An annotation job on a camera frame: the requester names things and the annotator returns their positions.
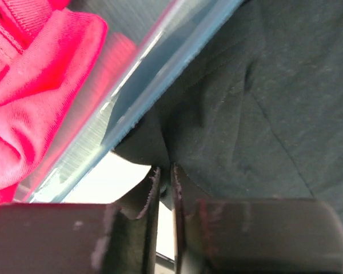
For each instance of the blue plastic basket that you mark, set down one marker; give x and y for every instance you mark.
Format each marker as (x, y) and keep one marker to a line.
(148, 44)

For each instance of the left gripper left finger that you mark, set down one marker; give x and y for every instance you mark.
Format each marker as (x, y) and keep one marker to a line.
(119, 237)

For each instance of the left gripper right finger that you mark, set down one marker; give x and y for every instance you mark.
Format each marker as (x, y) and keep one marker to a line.
(252, 235)

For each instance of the black t-shirt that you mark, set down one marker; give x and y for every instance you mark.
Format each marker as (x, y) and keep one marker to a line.
(259, 112)

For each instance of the red t-shirt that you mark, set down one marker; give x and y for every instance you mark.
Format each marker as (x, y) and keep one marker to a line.
(46, 54)

